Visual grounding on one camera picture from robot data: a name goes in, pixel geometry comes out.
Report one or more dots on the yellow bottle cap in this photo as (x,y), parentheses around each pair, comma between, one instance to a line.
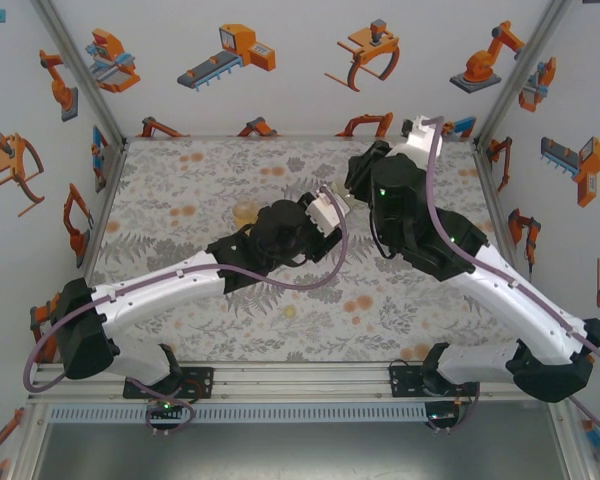
(290,311)

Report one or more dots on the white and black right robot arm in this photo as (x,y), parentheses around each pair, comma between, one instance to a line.
(520,300)

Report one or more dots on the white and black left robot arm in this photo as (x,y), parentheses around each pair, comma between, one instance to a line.
(155,295)

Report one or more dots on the floral patterned table mat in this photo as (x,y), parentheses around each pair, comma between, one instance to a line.
(180,175)

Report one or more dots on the small circuit board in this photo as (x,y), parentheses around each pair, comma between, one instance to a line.
(166,407)
(440,416)

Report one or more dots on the aluminium side rail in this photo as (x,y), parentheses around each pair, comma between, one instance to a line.
(487,185)
(115,170)

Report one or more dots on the aluminium front rail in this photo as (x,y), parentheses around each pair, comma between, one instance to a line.
(300,382)

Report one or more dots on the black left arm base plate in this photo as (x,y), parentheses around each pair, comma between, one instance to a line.
(200,382)

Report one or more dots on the aluminium corner post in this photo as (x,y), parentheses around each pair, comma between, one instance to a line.
(520,75)
(84,75)

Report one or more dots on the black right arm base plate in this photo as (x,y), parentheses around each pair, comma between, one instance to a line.
(402,382)

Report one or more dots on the grey corner bracket plate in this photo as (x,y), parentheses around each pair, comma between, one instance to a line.
(107,167)

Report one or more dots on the aluminium lower frame post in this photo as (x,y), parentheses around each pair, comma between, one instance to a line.
(27,467)
(577,465)

